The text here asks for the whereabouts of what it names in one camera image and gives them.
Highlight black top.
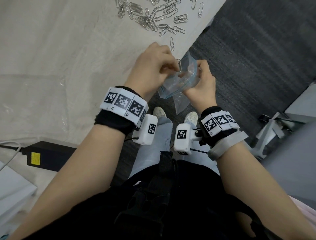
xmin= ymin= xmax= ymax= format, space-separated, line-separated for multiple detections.
xmin=23 ymin=159 xmax=274 ymax=240

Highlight white marker wristband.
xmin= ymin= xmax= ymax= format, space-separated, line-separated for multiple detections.
xmin=99 ymin=87 xmax=149 ymax=124
xmin=198 ymin=111 xmax=240 ymax=137

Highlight white shoe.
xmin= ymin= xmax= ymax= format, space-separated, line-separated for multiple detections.
xmin=153 ymin=107 xmax=166 ymax=121
xmin=184 ymin=111 xmax=198 ymax=125

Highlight grey wrist bracket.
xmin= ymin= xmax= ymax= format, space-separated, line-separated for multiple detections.
xmin=207 ymin=131 xmax=249 ymax=160

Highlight white cable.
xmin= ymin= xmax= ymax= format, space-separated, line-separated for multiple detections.
xmin=0 ymin=140 xmax=23 ymax=171

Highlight person's right forearm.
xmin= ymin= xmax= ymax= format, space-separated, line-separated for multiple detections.
xmin=213 ymin=146 xmax=316 ymax=240

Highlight clear zip bag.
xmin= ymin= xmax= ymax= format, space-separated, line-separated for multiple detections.
xmin=157 ymin=51 xmax=200 ymax=100

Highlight person's left hand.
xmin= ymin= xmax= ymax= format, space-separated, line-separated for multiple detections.
xmin=123 ymin=42 xmax=182 ymax=101

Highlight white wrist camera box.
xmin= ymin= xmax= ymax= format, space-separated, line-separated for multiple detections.
xmin=133 ymin=114 xmax=158 ymax=145
xmin=173 ymin=124 xmax=198 ymax=156

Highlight black wrist strap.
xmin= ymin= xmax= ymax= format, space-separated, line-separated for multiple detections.
xmin=94 ymin=85 xmax=146 ymax=135
xmin=198 ymin=106 xmax=238 ymax=149

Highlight black power adapter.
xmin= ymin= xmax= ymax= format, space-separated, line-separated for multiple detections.
xmin=21 ymin=141 xmax=77 ymax=173

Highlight clear plastic bag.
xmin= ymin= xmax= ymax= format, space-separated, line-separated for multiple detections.
xmin=173 ymin=93 xmax=192 ymax=115

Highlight person's left forearm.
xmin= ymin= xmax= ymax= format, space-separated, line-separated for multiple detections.
xmin=13 ymin=122 xmax=135 ymax=240

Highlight pile of silver paper clips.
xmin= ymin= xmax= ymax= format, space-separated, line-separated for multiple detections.
xmin=116 ymin=0 xmax=204 ymax=38

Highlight white chair base with caster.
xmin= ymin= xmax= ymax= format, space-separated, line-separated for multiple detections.
xmin=254 ymin=111 xmax=301 ymax=159

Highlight person's right hand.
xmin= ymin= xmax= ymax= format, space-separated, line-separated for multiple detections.
xmin=183 ymin=60 xmax=218 ymax=111

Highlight black harness strap with buckle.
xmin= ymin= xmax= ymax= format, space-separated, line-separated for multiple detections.
xmin=115 ymin=151 xmax=179 ymax=236

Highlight grey trousers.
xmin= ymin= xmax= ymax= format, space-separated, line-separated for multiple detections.
xmin=128 ymin=117 xmax=221 ymax=179

